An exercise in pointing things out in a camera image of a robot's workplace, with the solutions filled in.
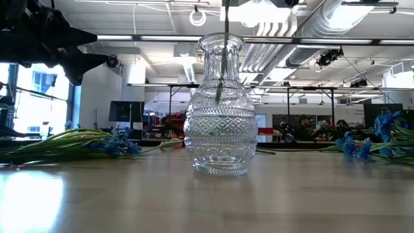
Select silver ventilation duct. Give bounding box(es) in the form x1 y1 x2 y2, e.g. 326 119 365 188
284 0 376 67

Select black monitor on stand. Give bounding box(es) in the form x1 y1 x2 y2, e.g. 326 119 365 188
108 100 146 130

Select clear cut glass vase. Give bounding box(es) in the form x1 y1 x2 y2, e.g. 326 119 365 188
183 32 259 177

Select wide black monitor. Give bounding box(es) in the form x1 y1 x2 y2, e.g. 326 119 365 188
363 103 404 129

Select blue artificial flower spray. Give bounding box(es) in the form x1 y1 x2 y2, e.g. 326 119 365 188
371 109 414 146
334 131 414 165
0 120 143 165
214 0 231 105

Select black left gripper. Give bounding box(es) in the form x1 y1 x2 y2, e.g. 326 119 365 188
0 0 110 87

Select white coiled cable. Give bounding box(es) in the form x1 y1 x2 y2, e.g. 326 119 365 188
189 9 207 27

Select black workstation frame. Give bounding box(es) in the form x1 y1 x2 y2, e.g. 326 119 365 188
126 82 338 130

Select long ceiling light bar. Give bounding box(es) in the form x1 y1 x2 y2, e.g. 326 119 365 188
96 34 414 46

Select black ceiling camera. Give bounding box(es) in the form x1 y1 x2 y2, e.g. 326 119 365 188
106 54 119 69
316 47 344 67
349 78 369 88

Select person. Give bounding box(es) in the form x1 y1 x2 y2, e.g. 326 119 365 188
292 113 316 142
332 118 353 140

